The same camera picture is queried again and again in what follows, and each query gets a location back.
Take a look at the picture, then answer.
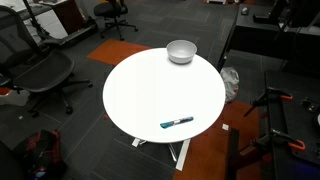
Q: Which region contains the black rolling office chair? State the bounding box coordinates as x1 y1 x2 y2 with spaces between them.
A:
93 0 138 41

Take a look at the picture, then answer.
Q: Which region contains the black box on desk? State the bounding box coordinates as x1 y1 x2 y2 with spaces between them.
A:
253 13 278 24

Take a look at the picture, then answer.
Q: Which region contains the orange handled clamp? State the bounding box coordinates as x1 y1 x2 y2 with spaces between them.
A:
250 128 306 151
244 87 293 117

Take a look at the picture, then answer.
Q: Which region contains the orange handled clamp lower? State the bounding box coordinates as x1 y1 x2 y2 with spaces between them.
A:
250 128 306 151

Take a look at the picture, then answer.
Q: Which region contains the teal marker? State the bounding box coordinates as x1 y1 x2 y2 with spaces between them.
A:
160 116 194 129

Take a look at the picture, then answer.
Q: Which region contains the computer mouse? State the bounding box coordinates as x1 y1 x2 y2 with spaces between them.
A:
241 7 249 15

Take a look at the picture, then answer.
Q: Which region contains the white bowl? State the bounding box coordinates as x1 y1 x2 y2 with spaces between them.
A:
166 40 197 64

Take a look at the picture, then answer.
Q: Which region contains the black mesh office chair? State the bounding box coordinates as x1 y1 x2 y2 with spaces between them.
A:
0 5 93 117

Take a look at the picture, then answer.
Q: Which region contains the brown wooden cabinet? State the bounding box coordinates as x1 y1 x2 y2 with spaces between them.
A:
40 0 84 34

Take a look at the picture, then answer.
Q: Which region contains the orange handled clamp upper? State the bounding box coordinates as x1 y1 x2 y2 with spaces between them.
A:
244 87 293 117

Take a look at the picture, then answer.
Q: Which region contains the black desk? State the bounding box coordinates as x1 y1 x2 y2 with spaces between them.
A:
217 5 320 71

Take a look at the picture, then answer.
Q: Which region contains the white plastic bag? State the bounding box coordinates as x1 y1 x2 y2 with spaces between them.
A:
220 67 240 103

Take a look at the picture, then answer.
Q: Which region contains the red black backpack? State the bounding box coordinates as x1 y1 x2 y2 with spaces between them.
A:
13 130 67 180

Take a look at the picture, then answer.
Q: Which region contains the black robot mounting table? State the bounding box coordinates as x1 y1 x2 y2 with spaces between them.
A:
227 71 320 180

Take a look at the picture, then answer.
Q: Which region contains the white round table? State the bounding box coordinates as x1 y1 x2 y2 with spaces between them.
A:
102 47 227 172

